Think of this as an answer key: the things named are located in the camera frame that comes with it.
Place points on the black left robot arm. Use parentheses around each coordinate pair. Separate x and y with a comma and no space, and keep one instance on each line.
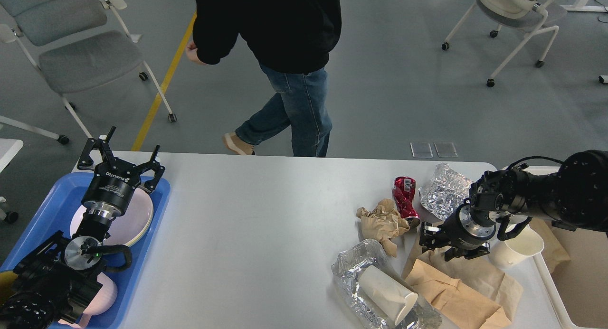
(60,279)

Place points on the beige plastic bin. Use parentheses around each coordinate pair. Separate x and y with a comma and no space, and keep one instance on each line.
(578,288)

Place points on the white office chair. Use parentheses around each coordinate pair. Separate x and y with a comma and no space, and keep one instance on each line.
(84,64)
(533,17)

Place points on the clear floor plate right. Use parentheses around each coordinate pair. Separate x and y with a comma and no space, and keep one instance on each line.
(446,149)

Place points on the person in black hoodie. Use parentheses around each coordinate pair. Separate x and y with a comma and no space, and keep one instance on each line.
(292,41)

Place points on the white paper cup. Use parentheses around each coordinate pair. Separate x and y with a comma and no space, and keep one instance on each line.
(394,299)
(513,251)

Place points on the clear floor plate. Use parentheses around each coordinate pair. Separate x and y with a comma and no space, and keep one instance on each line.
(446,149)
(421,149)

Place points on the pink ribbed mug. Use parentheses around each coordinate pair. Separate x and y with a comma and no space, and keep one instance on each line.
(102,301)

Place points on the white office chair right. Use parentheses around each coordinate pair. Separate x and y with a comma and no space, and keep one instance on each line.
(533,17)

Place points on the blue plastic tray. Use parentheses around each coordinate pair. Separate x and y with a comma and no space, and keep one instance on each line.
(56,213)

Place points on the clear floor plate left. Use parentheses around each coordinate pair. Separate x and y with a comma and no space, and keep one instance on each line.
(421,149)

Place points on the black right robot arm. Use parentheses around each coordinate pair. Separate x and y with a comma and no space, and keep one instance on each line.
(501,203)

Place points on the white office chair left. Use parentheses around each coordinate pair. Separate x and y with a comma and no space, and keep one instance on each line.
(84,64)

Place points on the brown paper ball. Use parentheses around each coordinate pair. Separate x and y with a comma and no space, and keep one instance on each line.
(383,223)

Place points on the white side table corner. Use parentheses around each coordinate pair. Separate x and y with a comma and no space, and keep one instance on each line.
(8,150)

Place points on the foil container back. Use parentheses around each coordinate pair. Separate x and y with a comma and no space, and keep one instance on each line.
(444,192)

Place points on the white paper cup lying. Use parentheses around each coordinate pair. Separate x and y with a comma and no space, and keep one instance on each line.
(394,299)

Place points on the teal mug yellow inside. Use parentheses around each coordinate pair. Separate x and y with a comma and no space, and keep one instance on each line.
(6,281)

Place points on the pink ceramic plate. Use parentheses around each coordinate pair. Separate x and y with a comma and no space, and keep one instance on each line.
(132,225)

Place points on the crushed red soda can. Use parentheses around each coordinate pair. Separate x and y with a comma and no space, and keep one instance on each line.
(404,189)

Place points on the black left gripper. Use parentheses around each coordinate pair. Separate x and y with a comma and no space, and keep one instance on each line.
(110,191)

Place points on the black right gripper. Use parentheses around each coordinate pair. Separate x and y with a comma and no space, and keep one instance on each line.
(466,229)

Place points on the white chair base leg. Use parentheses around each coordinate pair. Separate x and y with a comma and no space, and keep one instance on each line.
(21,125)

